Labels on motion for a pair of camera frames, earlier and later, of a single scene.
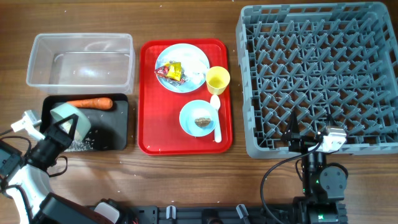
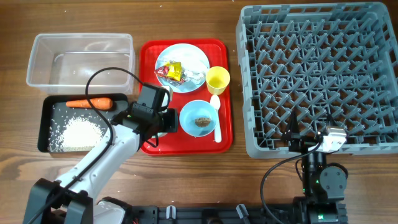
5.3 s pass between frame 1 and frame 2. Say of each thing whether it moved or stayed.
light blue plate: stayed
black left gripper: moved
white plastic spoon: stayed
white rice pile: moved
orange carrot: stayed
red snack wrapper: stayed
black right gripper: stayed
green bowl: moved
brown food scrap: stayed
